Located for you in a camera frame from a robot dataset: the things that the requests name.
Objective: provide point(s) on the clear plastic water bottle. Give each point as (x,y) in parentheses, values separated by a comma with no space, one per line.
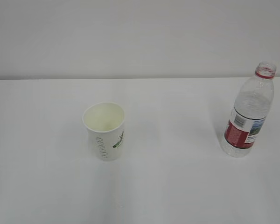
(249,112)

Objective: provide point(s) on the white paper cup green print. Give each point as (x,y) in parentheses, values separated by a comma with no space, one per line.
(105,125)

